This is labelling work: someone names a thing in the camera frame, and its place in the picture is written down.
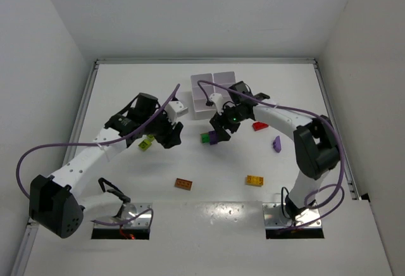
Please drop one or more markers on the lime green lego brick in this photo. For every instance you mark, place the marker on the lime green lego brick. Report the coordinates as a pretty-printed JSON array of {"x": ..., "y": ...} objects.
[{"x": 151, "y": 136}]

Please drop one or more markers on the white compartment tray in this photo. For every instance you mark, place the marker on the white compartment tray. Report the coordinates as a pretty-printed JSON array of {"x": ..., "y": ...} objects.
[
  {"x": 225, "y": 79},
  {"x": 201, "y": 110}
]

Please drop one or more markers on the right white compartment tray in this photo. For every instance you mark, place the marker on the right white compartment tray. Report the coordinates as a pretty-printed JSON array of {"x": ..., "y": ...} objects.
[{"x": 225, "y": 79}]

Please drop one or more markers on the brown lego plate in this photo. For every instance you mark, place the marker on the brown lego plate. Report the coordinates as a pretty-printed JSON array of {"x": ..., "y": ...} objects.
[{"x": 183, "y": 184}]

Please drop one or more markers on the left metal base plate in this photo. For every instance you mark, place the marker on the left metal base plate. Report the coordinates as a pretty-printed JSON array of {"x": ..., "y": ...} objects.
[{"x": 130, "y": 216}]

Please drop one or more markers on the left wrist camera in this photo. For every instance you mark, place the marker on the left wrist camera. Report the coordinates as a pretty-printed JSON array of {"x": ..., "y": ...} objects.
[{"x": 174, "y": 110}]

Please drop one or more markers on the purple lego plate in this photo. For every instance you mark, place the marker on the purple lego plate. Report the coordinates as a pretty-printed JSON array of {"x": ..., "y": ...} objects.
[{"x": 213, "y": 137}]

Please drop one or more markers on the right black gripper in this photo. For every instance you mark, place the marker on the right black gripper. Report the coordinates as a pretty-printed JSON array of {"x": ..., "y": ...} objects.
[{"x": 224, "y": 124}]

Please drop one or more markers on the left white compartment tray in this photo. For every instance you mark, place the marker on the left white compartment tray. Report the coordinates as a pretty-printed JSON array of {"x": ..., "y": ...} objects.
[{"x": 201, "y": 110}]

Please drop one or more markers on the yellow lego brick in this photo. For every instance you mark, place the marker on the yellow lego brick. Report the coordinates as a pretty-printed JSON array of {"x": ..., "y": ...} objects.
[{"x": 254, "y": 180}]

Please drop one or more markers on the long red lego brick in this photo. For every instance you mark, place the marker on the long red lego brick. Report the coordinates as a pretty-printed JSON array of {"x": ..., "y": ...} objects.
[{"x": 257, "y": 126}]

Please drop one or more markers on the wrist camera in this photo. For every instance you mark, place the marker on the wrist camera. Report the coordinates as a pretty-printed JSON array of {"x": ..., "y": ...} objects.
[
  {"x": 216, "y": 101},
  {"x": 174, "y": 110}
]

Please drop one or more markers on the lavender curved lego brick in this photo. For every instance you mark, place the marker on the lavender curved lego brick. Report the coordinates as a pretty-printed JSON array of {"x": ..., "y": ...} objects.
[{"x": 277, "y": 144}]

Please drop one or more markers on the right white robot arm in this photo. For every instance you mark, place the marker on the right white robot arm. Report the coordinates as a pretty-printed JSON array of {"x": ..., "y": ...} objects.
[{"x": 316, "y": 148}]

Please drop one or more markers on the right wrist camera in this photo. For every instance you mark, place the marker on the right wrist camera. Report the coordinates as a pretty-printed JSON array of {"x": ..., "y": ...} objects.
[{"x": 216, "y": 101}]

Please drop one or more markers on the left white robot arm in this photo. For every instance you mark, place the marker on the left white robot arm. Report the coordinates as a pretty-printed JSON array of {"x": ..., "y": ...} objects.
[{"x": 76, "y": 192}]

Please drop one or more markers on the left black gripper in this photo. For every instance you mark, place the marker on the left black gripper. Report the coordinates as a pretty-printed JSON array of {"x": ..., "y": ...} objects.
[{"x": 165, "y": 130}]

